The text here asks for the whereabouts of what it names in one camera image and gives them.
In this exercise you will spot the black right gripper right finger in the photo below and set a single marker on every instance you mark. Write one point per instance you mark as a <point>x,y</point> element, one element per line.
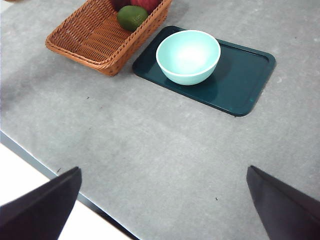
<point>287,212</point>

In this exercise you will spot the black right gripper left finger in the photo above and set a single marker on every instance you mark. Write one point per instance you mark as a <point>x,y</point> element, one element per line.
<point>37,212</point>

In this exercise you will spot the teal ribbed bowl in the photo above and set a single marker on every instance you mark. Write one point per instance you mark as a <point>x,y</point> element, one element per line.
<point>187,57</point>

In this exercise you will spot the dark rectangular tray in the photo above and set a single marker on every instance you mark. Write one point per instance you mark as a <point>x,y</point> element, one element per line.
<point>240,80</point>

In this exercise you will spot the brown wicker basket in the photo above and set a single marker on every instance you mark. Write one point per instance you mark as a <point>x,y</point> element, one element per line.
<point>90,40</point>

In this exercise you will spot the green lime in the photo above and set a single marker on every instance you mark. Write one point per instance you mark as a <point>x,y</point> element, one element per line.
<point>132,18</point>

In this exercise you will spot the red apple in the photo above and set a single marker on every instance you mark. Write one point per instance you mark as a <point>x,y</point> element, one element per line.
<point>147,5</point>

